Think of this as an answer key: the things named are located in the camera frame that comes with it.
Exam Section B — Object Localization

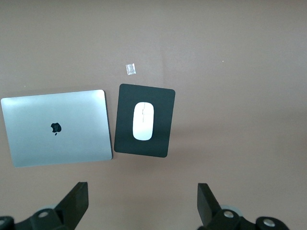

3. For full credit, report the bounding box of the silver laptop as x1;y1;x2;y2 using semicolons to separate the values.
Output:
0;89;114;168

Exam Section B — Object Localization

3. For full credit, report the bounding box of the white computer mouse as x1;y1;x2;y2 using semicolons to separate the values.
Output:
132;102;155;141

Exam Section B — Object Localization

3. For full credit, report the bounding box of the black mouse pad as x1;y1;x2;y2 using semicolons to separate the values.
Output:
113;83;176;159

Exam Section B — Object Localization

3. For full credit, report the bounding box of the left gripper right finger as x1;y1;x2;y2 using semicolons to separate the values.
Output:
193;183;255;230

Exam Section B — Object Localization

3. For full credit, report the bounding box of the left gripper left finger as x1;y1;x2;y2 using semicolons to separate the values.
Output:
14;182;90;230

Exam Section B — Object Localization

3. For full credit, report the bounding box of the small clear tape piece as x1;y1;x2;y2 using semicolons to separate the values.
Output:
125;63;137;76

